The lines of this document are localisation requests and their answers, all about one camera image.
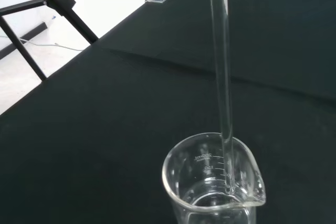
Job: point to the clear glass beaker with water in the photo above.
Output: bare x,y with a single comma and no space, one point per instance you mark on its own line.
183,190

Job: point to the black bench cloth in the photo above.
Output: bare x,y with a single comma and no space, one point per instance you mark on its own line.
105,142

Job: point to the clear cloth clip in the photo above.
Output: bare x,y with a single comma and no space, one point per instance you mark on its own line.
157,0

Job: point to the black tripod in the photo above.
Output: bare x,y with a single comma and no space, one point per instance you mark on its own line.
65,1

